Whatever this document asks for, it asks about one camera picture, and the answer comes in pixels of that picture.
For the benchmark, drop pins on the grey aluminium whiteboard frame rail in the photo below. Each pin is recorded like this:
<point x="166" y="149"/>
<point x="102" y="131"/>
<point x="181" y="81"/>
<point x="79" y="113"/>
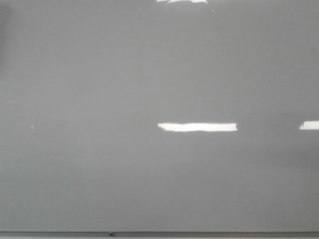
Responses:
<point x="153" y="234"/>

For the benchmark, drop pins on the white glossy whiteboard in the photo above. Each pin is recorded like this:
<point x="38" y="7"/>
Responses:
<point x="139" y="115"/>

